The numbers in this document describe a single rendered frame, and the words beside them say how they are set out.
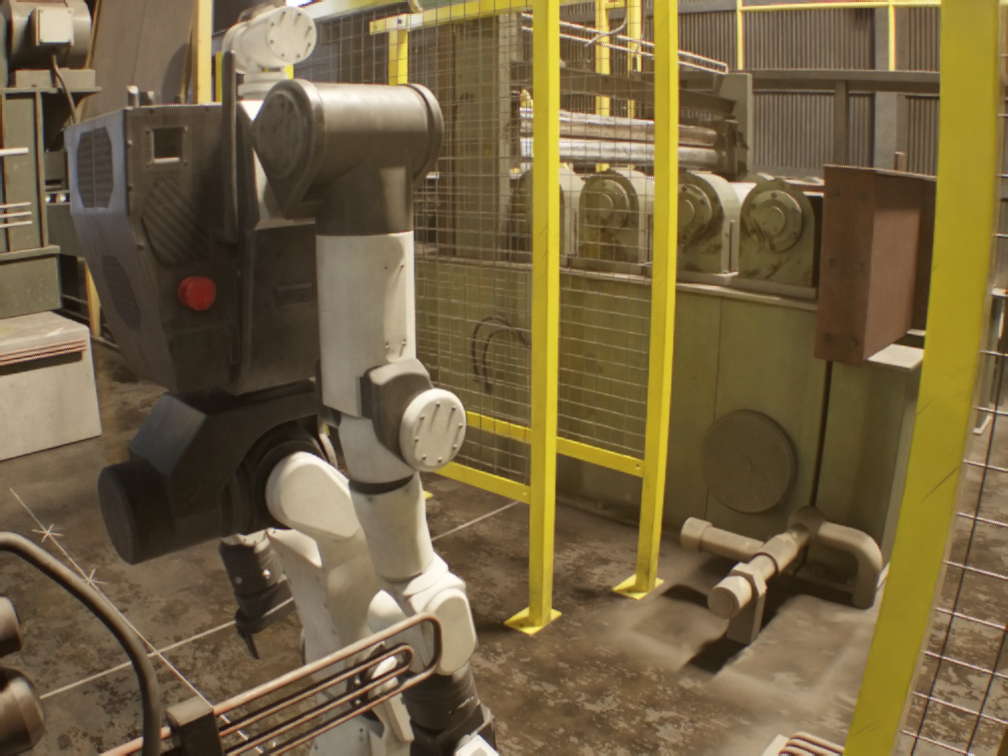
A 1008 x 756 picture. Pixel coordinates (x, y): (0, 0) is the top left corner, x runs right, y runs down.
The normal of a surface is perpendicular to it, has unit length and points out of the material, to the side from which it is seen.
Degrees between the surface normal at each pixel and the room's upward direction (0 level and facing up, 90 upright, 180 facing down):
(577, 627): 0
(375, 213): 90
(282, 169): 90
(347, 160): 124
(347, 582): 115
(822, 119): 90
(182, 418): 45
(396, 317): 90
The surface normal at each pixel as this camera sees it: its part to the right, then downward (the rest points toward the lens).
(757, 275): -0.67, 0.19
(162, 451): -0.49, -0.55
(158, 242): 0.72, 0.18
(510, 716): 0.00, -0.97
